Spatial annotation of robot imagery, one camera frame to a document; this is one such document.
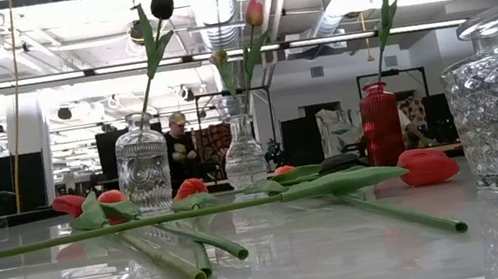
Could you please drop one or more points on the red ribbed glass vase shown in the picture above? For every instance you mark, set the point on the red ribbed glass vase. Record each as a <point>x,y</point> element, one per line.
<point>381,127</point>

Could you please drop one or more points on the clear bottle-shaped glass vase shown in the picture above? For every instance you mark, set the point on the clear bottle-shaped glass vase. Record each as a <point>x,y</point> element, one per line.
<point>244,155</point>

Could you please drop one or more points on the clear ribbed glass jar vase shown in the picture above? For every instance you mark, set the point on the clear ribbed glass jar vase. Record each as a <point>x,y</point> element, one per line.
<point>143,167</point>

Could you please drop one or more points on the dark patterned cloth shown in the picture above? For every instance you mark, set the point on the dark patterned cloth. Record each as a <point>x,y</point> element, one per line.
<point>415,117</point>
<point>214,145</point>

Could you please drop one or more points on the white and teal cloth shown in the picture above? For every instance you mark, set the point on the white and teal cloth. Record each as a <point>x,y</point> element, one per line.
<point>336,130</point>

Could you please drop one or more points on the small dark plant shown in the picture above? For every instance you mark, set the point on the small dark plant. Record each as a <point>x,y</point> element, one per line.
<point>275,153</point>

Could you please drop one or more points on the person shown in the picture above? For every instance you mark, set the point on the person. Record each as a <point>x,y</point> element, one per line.
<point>180,151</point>

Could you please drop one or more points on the long ceiling light strip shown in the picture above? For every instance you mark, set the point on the long ceiling light strip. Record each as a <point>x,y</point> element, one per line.
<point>41,80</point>

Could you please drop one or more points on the black metal table frame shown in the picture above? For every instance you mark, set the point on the black metal table frame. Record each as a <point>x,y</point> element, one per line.
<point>14,220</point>

